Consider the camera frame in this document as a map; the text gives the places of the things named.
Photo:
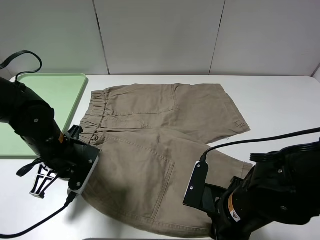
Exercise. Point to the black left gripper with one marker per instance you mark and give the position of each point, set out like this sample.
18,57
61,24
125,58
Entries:
61,153

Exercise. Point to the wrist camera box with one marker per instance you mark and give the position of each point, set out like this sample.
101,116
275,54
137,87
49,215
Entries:
88,162
196,187

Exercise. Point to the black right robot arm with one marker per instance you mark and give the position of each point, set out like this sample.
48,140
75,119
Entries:
283,186

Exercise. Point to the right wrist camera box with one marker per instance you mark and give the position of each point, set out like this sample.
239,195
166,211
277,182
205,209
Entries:
196,187

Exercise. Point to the khaki shorts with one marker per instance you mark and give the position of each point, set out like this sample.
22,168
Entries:
150,136

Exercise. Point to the green plastic tray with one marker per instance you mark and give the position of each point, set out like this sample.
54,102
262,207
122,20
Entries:
62,91

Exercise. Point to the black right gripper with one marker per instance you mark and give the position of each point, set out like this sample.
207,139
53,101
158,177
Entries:
214,202

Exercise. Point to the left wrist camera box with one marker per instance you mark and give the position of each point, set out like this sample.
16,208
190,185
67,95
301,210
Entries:
88,162

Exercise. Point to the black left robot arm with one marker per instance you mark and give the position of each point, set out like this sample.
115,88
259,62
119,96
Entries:
33,120

